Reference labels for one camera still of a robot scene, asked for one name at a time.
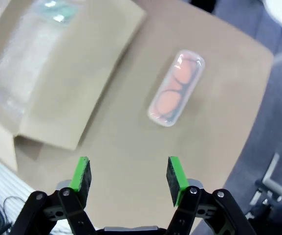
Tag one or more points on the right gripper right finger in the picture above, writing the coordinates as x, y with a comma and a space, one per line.
177, 186

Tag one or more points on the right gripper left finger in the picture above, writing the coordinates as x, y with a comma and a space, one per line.
78, 186

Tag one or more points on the black glasses orange lenses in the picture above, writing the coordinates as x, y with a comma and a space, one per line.
172, 98

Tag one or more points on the translucent glasses case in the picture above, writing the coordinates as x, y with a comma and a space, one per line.
199, 63

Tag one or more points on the grey metal chair base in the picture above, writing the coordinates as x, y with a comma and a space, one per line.
272, 186

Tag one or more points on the open brown cardboard box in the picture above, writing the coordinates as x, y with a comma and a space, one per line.
82, 73

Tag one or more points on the clear bubble wrap sheet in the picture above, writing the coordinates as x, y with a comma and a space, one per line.
26, 54

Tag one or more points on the green packet in plastic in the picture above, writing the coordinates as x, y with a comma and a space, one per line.
57, 12

